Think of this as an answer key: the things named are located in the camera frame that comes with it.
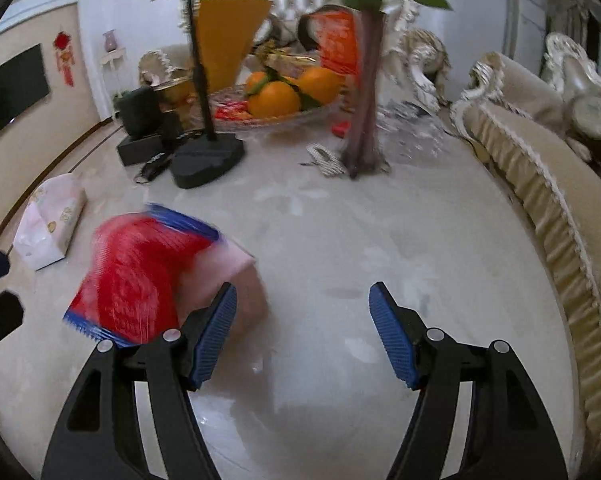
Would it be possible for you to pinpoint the red knot wall ornament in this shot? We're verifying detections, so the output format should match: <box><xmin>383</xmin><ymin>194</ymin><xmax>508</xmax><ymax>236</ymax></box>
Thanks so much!
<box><xmin>54</xmin><ymin>31</ymin><xmax>76</xmax><ymax>88</ymax></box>

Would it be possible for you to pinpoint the black phone stand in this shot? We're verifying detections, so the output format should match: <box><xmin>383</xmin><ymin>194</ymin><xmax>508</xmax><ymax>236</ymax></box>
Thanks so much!
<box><xmin>169</xmin><ymin>0</ymin><xmax>245</xmax><ymax>190</ymax></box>

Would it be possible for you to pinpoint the yellow paper cone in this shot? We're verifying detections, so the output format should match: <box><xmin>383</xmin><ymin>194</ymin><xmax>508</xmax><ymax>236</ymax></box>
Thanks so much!
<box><xmin>198</xmin><ymin>0</ymin><xmax>274</xmax><ymax>92</ymax></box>

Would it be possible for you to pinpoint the gold wrapped package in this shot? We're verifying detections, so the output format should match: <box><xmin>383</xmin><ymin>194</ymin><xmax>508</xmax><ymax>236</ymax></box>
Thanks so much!
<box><xmin>253</xmin><ymin>42</ymin><xmax>322</xmax><ymax>77</ymax></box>

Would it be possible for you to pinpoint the black television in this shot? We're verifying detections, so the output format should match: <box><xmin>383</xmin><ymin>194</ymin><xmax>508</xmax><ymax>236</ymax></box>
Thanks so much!
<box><xmin>0</xmin><ymin>44</ymin><xmax>50</xmax><ymax>153</ymax></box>

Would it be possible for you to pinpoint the white side table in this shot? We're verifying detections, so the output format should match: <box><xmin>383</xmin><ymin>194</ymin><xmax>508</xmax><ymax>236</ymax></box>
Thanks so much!
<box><xmin>99</xmin><ymin>49</ymin><xmax>128</xmax><ymax>99</ymax></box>

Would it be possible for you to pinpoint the white pink tissue pack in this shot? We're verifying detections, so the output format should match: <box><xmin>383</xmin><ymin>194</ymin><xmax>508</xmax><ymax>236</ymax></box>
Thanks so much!
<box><xmin>13</xmin><ymin>174</ymin><xmax>87</xmax><ymax>272</ymax></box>

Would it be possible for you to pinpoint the glass fruit bowl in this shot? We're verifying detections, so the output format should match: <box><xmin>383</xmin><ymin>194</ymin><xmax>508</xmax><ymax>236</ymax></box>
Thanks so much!
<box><xmin>190</xmin><ymin>82</ymin><xmax>349</xmax><ymax>134</ymax></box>

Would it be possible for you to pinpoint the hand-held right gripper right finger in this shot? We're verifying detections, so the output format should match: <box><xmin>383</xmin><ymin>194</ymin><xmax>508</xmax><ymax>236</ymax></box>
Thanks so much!
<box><xmin>369</xmin><ymin>281</ymin><xmax>568</xmax><ymax>480</ymax></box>

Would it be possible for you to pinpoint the red snack packet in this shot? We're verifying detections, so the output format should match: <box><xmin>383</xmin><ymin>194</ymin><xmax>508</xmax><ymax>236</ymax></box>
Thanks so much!
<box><xmin>63</xmin><ymin>203</ymin><xmax>224</xmax><ymax>349</ymax></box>

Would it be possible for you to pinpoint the striped woven item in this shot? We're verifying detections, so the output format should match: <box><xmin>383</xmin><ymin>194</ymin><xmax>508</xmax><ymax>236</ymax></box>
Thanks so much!
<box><xmin>305</xmin><ymin>143</ymin><xmax>346</xmax><ymax>177</ymax></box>

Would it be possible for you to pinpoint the large orange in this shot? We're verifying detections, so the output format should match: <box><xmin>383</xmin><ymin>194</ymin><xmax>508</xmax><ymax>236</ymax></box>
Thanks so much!
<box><xmin>298</xmin><ymin>67</ymin><xmax>342</xmax><ymax>106</ymax></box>
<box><xmin>248</xmin><ymin>80</ymin><xmax>301</xmax><ymax>118</ymax></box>

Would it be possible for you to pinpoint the crinkled clear plastic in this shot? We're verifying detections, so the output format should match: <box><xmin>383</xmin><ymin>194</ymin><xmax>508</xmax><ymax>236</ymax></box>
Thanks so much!
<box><xmin>375</xmin><ymin>100</ymin><xmax>462</xmax><ymax>167</ymax></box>

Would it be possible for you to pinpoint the black flat box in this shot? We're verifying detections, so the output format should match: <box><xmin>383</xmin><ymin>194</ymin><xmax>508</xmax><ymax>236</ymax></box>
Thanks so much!
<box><xmin>118</xmin><ymin>134</ymin><xmax>172</xmax><ymax>167</ymax></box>

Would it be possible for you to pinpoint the ornate cream armchair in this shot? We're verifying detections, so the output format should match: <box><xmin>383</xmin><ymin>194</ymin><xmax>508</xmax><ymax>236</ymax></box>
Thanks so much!
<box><xmin>543</xmin><ymin>32</ymin><xmax>601</xmax><ymax>161</ymax></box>

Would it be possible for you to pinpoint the orange-red printed packet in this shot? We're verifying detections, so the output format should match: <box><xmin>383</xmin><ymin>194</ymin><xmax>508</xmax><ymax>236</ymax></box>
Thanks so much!
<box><xmin>313</xmin><ymin>10</ymin><xmax>359</xmax><ymax>77</ymax></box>

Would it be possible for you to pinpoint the brown tall vase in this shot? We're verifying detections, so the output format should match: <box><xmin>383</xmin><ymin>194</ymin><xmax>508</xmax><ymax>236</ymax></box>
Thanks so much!
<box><xmin>340</xmin><ymin>7</ymin><xmax>392</xmax><ymax>179</ymax></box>

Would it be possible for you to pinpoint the cream fringed sofa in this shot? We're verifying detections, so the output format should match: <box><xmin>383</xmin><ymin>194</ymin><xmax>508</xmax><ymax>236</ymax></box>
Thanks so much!
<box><xmin>450</xmin><ymin>52</ymin><xmax>601</xmax><ymax>456</ymax></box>

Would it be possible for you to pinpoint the ornate tufted armchair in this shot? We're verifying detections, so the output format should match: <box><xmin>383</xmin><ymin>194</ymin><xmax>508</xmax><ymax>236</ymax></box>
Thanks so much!
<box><xmin>245</xmin><ymin>0</ymin><xmax>452</xmax><ymax>113</ymax></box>

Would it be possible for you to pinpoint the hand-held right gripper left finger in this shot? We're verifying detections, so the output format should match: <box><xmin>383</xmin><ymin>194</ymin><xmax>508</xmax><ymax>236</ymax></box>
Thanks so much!
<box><xmin>40</xmin><ymin>282</ymin><xmax>238</xmax><ymax>480</ymax></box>

